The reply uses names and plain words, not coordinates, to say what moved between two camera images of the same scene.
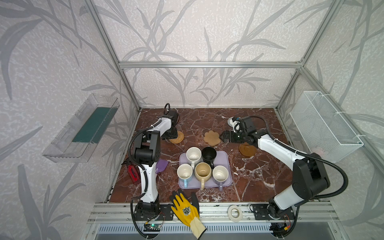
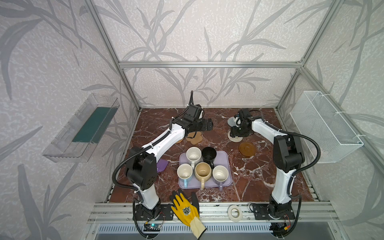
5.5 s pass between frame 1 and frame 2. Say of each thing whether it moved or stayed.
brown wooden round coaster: stayed
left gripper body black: moved
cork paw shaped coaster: moved
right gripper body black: moved
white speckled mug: stayed
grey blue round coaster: stayed
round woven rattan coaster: stayed
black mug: stayed
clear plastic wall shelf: stayed
